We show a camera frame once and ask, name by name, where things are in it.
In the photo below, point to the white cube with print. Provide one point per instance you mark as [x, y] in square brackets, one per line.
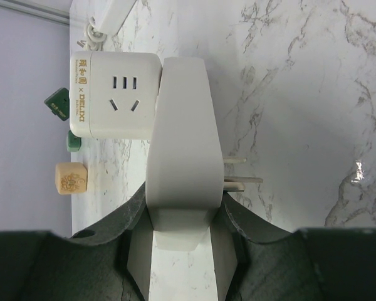
[113, 95]

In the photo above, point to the dark green cube plug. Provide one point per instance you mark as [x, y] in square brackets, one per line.
[59, 103]

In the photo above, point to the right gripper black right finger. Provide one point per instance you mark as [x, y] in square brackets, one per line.
[307, 264]

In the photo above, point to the white power strip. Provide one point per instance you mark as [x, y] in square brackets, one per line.
[111, 14]

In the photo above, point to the tan wooden cube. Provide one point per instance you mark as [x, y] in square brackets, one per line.
[71, 178]

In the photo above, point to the aluminium frame rail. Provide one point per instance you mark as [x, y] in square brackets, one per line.
[52, 11]

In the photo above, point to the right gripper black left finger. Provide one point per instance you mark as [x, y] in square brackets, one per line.
[91, 265]

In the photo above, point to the light green cube plug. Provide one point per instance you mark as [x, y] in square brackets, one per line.
[73, 143]

